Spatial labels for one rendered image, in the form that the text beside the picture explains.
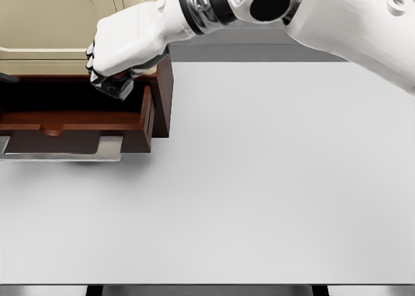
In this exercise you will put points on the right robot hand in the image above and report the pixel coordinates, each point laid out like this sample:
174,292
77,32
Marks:
126,37

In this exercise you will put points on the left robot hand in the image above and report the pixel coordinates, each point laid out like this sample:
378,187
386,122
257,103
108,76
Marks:
8,78

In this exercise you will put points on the small grey switch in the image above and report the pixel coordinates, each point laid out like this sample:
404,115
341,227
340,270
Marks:
121,87

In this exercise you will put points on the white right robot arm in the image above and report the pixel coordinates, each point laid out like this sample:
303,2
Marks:
340,24

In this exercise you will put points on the beige and brown cabinet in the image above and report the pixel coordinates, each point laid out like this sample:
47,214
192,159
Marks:
48,27

